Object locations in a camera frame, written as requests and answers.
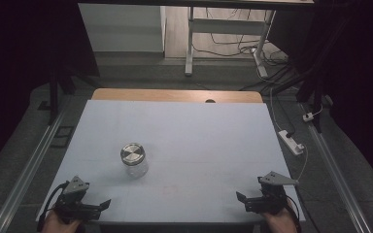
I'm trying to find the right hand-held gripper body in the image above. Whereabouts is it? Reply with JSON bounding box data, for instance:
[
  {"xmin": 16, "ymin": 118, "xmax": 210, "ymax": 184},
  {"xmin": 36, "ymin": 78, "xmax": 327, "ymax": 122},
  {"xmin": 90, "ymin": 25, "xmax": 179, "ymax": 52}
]
[{"xmin": 246, "ymin": 171, "xmax": 300, "ymax": 216}]

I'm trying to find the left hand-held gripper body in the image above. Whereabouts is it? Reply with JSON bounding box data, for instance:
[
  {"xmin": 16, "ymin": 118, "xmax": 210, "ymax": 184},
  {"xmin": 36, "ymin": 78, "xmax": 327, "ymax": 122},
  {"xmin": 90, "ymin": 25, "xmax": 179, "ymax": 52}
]
[{"xmin": 55, "ymin": 176, "xmax": 102, "ymax": 224}]

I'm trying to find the clear glass jar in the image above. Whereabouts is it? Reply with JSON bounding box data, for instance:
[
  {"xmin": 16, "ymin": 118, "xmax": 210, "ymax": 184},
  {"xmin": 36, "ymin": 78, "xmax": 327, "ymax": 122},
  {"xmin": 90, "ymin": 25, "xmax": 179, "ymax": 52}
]
[{"xmin": 119, "ymin": 142, "xmax": 150, "ymax": 179}]

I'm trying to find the round silver metal lid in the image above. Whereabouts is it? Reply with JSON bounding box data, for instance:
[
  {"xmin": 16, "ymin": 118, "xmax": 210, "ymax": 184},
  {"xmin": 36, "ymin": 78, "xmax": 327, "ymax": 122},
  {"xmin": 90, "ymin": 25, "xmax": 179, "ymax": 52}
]
[{"xmin": 119, "ymin": 142, "xmax": 147, "ymax": 166}]

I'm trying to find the person's right hand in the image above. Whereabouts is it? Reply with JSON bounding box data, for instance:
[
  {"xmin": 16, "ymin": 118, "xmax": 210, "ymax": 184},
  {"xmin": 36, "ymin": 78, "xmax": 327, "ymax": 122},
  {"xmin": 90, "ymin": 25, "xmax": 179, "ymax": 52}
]
[{"xmin": 261, "ymin": 199, "xmax": 299, "ymax": 233}]

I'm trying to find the person's left hand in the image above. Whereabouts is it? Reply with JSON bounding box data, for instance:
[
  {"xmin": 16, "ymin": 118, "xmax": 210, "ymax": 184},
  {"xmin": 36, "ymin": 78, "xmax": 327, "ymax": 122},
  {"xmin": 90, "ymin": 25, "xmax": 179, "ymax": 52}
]
[{"xmin": 41, "ymin": 210, "xmax": 82, "ymax": 233}]

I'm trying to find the white power strip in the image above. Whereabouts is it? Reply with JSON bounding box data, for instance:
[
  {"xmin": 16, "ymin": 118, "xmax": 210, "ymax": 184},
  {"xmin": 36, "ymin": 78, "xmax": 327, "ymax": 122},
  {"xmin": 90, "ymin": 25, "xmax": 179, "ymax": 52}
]
[{"xmin": 278, "ymin": 129, "xmax": 306, "ymax": 156}]

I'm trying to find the pale blue table mat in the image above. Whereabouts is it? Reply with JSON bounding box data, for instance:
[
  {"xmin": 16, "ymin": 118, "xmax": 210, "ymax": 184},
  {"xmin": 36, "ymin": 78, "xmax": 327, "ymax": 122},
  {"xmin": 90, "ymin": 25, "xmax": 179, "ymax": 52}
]
[{"xmin": 36, "ymin": 99, "xmax": 306, "ymax": 224}]

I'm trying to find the black metal stand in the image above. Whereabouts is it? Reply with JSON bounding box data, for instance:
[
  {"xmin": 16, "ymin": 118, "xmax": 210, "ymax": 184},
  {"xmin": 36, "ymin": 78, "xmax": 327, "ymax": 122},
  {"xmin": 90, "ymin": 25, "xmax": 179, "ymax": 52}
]
[
  {"xmin": 38, "ymin": 62, "xmax": 77, "ymax": 126},
  {"xmin": 294, "ymin": 0, "xmax": 329, "ymax": 134}
]

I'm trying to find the wooden table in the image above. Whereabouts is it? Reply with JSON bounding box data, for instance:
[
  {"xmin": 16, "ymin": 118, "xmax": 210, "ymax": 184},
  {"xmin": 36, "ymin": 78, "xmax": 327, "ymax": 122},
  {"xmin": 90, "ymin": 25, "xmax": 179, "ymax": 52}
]
[{"xmin": 91, "ymin": 87, "xmax": 264, "ymax": 104}]

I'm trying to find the dark curtain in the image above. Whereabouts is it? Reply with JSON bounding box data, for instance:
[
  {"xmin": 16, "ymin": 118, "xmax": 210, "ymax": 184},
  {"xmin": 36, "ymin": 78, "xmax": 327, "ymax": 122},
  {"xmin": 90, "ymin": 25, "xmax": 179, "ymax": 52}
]
[
  {"xmin": 266, "ymin": 0, "xmax": 373, "ymax": 195},
  {"xmin": 0, "ymin": 0, "xmax": 101, "ymax": 178}
]

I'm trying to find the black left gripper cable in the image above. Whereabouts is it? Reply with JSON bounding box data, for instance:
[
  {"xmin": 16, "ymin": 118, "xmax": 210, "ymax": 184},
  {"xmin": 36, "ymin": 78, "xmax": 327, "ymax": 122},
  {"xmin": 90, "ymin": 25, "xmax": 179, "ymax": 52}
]
[{"xmin": 36, "ymin": 181, "xmax": 70, "ymax": 233}]

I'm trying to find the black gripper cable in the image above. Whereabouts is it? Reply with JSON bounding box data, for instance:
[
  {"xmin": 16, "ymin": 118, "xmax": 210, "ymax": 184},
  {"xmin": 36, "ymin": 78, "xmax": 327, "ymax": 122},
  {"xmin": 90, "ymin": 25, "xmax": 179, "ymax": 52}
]
[
  {"xmin": 36, "ymin": 181, "xmax": 70, "ymax": 233},
  {"xmin": 284, "ymin": 198, "xmax": 303, "ymax": 233}
]

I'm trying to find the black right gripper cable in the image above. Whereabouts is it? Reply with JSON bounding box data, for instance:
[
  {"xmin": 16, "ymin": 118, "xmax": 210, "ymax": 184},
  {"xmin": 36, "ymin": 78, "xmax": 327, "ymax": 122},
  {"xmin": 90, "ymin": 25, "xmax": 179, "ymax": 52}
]
[{"xmin": 284, "ymin": 198, "xmax": 303, "ymax": 233}]

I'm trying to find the thin white cable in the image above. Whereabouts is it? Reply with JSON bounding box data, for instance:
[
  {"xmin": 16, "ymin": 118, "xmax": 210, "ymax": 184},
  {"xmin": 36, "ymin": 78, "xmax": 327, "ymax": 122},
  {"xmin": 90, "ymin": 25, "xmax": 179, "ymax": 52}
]
[{"xmin": 269, "ymin": 86, "xmax": 309, "ymax": 190}]

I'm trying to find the aluminium floor rail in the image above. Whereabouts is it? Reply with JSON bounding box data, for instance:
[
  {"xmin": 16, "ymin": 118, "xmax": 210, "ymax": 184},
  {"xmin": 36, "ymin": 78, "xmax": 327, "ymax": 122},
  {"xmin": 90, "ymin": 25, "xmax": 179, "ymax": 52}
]
[
  {"xmin": 299, "ymin": 102, "xmax": 373, "ymax": 233},
  {"xmin": 0, "ymin": 96, "xmax": 73, "ymax": 233}
]

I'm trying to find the black rectangular floor frame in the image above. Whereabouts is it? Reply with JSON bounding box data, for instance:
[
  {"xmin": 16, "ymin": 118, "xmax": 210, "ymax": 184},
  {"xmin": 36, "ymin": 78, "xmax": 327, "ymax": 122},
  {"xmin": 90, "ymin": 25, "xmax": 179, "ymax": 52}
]
[{"xmin": 50, "ymin": 125, "xmax": 76, "ymax": 150}]

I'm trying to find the tangle of black floor cables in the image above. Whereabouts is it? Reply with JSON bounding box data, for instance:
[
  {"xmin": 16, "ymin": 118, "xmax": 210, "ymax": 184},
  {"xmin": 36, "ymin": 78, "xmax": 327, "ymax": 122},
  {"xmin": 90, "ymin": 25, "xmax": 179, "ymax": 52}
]
[{"xmin": 192, "ymin": 7, "xmax": 302, "ymax": 139}]

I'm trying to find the white desk frame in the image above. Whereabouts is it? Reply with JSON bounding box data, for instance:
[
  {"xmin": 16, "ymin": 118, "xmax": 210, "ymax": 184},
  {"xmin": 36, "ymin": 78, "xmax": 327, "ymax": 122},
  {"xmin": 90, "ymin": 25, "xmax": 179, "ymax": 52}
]
[{"xmin": 184, "ymin": 6, "xmax": 277, "ymax": 79}]

